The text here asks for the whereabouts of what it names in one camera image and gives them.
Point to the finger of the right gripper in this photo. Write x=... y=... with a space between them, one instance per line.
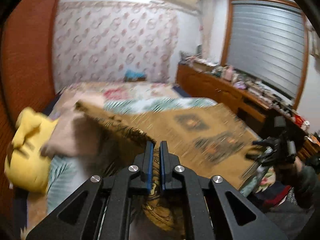
x=264 y=156
x=264 y=143

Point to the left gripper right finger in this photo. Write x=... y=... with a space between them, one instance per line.
x=212 y=207

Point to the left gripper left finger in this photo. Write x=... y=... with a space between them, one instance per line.
x=100 y=207

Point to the brown patterned scarf cloth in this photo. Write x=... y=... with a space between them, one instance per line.
x=209 y=140

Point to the person right hand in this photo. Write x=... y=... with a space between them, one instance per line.
x=288 y=170

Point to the wooden dresser cabinet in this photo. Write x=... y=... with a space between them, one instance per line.
x=256 y=113

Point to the palm leaf print blanket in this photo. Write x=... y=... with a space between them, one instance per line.
x=68 y=173

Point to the pink bottle on dresser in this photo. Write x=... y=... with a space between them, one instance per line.
x=228 y=73

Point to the beige pink cloth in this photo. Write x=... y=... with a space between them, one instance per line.
x=74 y=134

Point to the floral bed cover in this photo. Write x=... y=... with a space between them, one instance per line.
x=100 y=92

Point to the grey window blind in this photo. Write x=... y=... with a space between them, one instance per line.
x=267 y=41

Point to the blue item on box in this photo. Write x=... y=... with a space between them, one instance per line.
x=131 y=76

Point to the yellow plush toy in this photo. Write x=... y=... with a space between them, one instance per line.
x=24 y=165

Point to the floral circle pattern curtain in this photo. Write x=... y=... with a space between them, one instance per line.
x=102 y=41

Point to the wooden louvered wardrobe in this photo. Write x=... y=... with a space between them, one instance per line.
x=26 y=63

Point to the beige side curtain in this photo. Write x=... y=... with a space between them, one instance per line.
x=208 y=14

